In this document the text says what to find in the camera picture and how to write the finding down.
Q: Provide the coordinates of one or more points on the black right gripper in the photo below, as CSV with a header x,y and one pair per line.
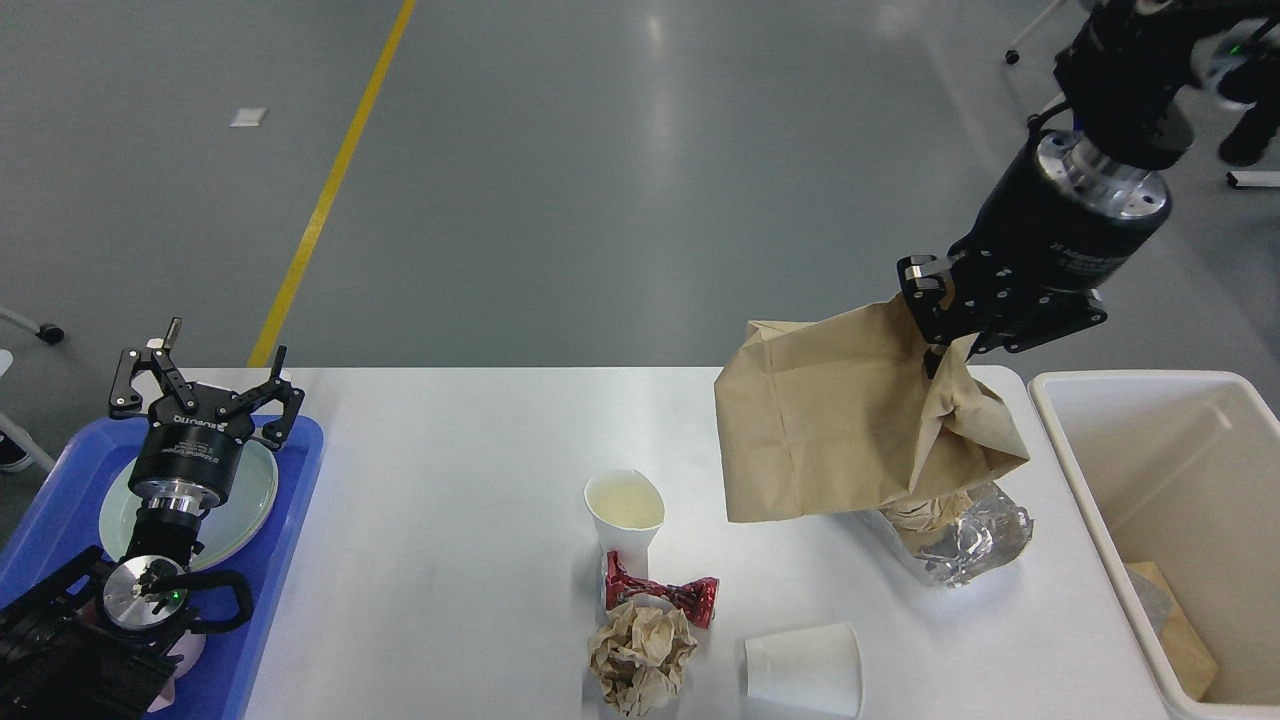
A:
x,y
1061,221

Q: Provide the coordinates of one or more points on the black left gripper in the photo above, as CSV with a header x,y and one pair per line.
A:
x,y
195,455

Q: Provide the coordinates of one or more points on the mint green plate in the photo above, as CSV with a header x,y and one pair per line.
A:
x,y
118,510

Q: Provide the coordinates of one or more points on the brown paper bag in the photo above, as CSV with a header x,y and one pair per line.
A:
x,y
841,415

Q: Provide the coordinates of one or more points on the brown paper napkin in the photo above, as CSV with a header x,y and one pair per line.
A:
x,y
926,516

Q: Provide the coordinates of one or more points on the aluminium foil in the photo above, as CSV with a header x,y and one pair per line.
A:
x,y
990,534

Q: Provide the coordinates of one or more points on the pink mug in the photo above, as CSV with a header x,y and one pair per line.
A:
x,y
188,649

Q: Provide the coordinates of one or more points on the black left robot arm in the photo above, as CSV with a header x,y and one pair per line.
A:
x,y
96,638

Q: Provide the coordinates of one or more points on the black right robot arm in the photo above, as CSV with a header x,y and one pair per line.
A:
x,y
1120,75

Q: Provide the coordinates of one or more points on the yellow plate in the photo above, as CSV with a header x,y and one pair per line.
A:
x,y
228,528

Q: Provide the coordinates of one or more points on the chair leg with caster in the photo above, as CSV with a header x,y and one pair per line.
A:
x,y
46,332

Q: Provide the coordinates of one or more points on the blue plastic tray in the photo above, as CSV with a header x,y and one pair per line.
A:
x,y
64,520

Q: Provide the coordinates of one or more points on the white office chair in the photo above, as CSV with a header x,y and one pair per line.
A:
x,y
1028,86

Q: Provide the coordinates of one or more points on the white plastic bin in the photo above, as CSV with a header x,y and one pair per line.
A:
x,y
1180,469

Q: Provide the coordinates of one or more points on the white furniture foot right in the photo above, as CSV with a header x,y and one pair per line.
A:
x,y
1253,179

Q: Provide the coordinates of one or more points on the white floor marker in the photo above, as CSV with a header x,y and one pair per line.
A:
x,y
247,117

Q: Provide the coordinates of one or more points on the lying white paper cup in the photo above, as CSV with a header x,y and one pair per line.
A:
x,y
818,668

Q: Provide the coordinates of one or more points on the brown paper in bin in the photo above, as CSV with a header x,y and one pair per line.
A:
x,y
1189,657

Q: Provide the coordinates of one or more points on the red foil candy wrapper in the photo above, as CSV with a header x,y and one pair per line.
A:
x,y
696,599

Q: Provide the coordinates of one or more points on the upright white paper cup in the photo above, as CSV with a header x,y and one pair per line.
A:
x,y
627,512

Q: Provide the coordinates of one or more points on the crumpled brown paper ball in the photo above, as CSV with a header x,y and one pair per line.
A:
x,y
639,657

